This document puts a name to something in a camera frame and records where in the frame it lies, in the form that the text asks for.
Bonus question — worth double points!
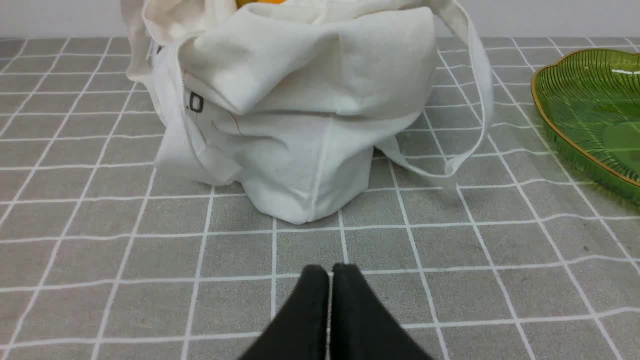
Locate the grey checked tablecloth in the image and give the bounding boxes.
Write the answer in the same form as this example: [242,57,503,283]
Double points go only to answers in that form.
[0,38,639,360]

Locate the orange fruit in bag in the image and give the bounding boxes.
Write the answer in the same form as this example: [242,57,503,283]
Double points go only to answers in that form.
[235,0,286,9]

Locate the green glass plate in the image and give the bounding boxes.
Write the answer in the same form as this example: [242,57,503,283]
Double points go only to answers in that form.
[530,48,640,205]

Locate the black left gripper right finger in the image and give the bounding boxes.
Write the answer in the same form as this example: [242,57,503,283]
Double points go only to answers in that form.
[330,263,432,360]

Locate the white cloth tote bag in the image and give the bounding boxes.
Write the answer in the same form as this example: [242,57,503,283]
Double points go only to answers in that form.
[119,0,495,224]

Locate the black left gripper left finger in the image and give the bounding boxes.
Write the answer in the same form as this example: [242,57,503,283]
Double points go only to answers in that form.
[239,264,330,360]

